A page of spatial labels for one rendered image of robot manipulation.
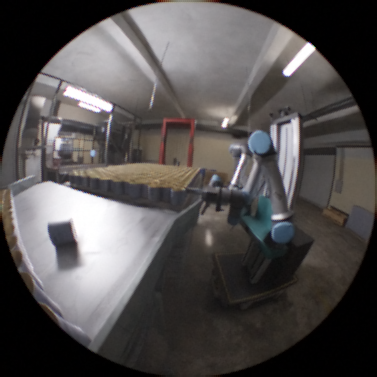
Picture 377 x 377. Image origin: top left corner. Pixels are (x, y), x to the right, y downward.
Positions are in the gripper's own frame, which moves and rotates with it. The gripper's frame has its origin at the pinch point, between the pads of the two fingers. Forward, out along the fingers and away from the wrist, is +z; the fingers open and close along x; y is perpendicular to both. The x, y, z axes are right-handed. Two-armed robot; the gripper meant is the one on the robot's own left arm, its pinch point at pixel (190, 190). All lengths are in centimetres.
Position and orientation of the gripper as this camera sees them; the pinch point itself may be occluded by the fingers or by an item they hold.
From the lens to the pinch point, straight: 64.3
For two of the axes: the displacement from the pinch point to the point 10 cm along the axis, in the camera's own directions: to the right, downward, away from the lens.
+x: -1.6, 2.3, -9.6
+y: 0.9, -9.6, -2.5
